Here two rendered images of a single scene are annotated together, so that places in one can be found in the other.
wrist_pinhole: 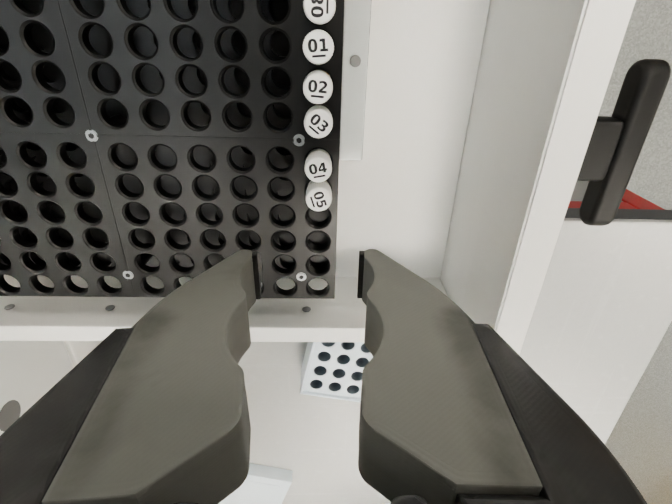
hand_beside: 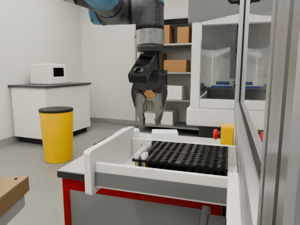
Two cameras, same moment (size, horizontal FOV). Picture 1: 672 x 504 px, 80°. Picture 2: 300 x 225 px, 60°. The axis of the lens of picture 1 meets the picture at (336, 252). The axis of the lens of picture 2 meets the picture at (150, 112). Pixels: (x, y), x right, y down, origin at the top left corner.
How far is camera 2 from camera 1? 0.64 m
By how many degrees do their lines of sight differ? 53
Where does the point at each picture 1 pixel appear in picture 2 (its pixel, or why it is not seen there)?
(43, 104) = (189, 154)
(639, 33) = not seen: outside the picture
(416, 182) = (131, 164)
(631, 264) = (81, 167)
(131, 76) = (173, 154)
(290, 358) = not seen: hidden behind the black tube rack
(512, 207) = (119, 139)
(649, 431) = (56, 184)
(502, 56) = (111, 161)
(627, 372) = not seen: hidden behind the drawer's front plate
